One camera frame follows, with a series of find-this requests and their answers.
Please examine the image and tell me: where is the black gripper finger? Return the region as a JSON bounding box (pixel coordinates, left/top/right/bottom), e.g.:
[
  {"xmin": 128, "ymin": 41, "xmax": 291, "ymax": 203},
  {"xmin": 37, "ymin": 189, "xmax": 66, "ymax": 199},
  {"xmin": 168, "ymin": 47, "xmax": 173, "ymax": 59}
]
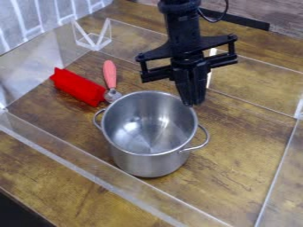
[
  {"xmin": 193, "ymin": 62, "xmax": 208, "ymax": 105},
  {"xmin": 172, "ymin": 68, "xmax": 193, "ymax": 106}
]

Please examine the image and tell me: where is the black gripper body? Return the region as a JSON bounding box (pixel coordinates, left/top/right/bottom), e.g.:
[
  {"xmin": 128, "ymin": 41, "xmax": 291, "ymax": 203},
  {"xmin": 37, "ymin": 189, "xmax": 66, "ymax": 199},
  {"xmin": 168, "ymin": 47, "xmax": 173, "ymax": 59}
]
[{"xmin": 136, "ymin": 8, "xmax": 237, "ymax": 82}]

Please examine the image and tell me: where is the red rectangular block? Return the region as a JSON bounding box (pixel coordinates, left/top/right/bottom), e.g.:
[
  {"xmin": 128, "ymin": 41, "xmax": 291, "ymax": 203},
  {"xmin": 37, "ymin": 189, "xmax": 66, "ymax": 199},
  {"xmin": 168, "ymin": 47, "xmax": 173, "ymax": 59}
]
[{"xmin": 49, "ymin": 67, "xmax": 105, "ymax": 107}]

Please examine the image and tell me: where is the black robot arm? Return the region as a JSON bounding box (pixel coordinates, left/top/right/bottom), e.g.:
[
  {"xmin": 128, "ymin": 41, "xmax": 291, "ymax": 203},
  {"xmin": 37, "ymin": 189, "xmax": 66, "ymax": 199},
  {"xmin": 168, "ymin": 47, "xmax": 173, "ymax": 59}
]
[{"xmin": 136, "ymin": 0, "xmax": 237, "ymax": 106}]

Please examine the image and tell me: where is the silver steel pot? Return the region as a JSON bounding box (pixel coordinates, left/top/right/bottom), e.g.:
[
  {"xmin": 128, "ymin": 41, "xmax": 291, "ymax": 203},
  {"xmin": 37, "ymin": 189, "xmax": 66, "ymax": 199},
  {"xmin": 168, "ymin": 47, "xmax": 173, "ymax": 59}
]
[{"xmin": 92, "ymin": 90, "xmax": 208, "ymax": 178}]

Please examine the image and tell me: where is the black strip on table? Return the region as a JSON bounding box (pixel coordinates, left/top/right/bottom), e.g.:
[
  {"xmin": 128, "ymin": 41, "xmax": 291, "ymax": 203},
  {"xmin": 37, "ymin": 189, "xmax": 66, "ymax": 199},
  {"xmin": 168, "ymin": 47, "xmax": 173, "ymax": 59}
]
[{"xmin": 200, "ymin": 8, "xmax": 269, "ymax": 31}]

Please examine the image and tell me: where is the black cable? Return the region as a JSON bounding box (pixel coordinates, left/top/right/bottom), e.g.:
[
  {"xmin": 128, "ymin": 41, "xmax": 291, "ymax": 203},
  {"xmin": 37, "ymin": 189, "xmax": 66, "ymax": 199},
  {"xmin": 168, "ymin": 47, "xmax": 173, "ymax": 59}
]
[{"xmin": 196, "ymin": 0, "xmax": 229, "ymax": 24}]

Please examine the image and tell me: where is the spatula with pink handle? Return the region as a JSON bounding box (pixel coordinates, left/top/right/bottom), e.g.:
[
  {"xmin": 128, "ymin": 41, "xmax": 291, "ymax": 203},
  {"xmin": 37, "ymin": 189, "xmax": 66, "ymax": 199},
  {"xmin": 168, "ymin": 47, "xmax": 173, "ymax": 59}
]
[{"xmin": 102, "ymin": 60, "xmax": 121, "ymax": 103}]

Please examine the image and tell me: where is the clear acrylic enclosure wall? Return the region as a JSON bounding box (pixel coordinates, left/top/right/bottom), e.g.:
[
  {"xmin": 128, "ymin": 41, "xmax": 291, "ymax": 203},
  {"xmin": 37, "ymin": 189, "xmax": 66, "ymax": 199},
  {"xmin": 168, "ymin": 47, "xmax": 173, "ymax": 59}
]
[{"xmin": 0, "ymin": 18, "xmax": 303, "ymax": 227}]

